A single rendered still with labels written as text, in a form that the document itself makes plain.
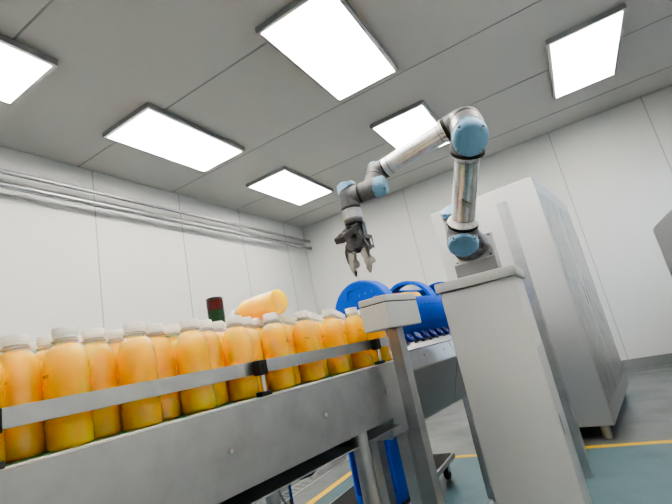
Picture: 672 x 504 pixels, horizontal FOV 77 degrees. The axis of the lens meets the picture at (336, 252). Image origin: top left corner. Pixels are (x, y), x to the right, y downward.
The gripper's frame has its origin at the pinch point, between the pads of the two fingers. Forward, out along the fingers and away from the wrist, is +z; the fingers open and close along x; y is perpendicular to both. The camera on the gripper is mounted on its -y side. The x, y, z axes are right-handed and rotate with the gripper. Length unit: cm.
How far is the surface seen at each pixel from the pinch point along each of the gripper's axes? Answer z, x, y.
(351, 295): 4.8, 18.9, 17.9
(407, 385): 40.4, -14.4, -11.0
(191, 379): 26, -5, -78
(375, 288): 4.9, 6.3, 17.5
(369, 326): 20.9, -10.6, -18.9
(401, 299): 14.5, -18.2, -9.0
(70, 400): 25, -5, -100
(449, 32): -217, -7, 208
